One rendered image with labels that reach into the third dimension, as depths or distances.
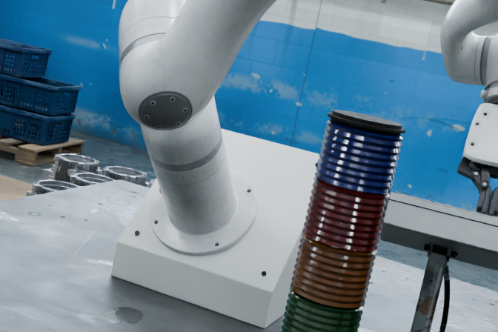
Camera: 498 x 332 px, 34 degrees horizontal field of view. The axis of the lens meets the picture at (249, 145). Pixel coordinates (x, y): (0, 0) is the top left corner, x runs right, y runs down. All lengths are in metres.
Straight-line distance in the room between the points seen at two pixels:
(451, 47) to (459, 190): 5.35
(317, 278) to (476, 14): 0.67
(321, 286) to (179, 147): 0.64
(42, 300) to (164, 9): 0.48
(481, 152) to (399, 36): 5.46
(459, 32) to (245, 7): 0.34
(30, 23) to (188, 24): 7.08
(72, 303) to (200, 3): 0.52
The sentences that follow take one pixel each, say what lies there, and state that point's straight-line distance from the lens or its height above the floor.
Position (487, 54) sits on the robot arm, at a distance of 1.31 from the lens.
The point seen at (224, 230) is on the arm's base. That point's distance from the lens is 1.41.
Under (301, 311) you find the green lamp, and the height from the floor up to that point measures 1.06.
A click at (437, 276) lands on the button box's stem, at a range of 1.19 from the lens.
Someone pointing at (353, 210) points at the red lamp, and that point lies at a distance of 0.62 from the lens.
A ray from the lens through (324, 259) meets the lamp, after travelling 0.63.
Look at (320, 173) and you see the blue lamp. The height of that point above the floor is 1.17.
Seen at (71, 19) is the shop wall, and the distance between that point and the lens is 7.88.
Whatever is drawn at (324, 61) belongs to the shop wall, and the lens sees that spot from 6.80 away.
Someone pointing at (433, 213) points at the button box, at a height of 1.07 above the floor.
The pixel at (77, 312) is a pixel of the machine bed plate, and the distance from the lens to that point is 1.29.
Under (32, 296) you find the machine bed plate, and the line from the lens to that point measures 1.33.
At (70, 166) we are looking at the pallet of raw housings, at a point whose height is 0.53.
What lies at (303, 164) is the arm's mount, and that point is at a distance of 1.49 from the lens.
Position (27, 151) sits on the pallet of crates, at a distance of 6.04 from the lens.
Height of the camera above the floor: 1.27
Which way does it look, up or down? 8 degrees down
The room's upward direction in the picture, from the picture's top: 12 degrees clockwise
